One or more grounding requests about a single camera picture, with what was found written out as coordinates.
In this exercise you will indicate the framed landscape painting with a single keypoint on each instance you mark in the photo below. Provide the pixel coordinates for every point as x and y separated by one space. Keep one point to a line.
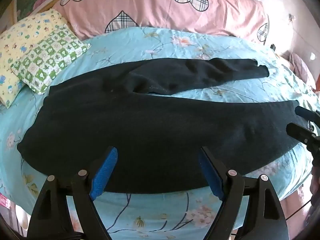
32 2

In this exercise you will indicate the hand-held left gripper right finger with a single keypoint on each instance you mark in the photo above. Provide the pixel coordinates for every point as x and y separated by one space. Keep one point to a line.
210 172

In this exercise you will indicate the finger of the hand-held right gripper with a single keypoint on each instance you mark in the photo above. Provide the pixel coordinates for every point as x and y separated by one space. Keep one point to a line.
297 131
306 113

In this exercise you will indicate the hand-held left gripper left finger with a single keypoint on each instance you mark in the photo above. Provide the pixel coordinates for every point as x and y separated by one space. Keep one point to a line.
106 172

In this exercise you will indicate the green checked pillow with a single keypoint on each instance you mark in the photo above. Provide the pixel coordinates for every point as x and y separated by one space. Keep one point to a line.
50 57

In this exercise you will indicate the pink cloth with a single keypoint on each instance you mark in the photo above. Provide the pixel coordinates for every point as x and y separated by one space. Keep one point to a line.
302 67

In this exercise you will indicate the black pants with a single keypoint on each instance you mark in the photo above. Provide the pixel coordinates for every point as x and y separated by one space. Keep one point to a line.
150 130

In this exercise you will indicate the yellow patterned pillow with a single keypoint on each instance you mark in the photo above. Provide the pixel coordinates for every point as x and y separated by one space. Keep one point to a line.
22 37

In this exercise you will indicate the blue floral bed sheet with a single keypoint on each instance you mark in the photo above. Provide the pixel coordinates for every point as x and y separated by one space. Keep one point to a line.
150 212

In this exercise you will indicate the pink quilt with plaid hearts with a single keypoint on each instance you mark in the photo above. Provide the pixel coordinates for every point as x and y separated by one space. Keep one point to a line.
155 5

